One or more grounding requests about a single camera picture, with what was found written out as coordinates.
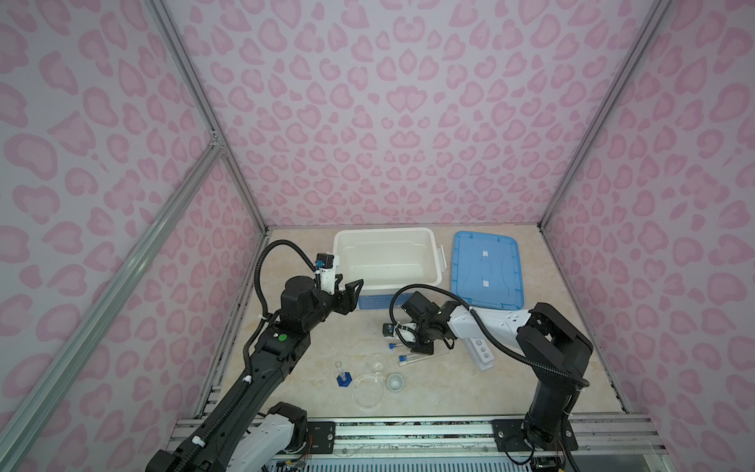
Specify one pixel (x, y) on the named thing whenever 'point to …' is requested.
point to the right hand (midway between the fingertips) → (413, 336)
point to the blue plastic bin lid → (485, 270)
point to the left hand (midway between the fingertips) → (353, 274)
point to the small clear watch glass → (377, 366)
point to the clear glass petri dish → (368, 391)
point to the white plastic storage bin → (388, 260)
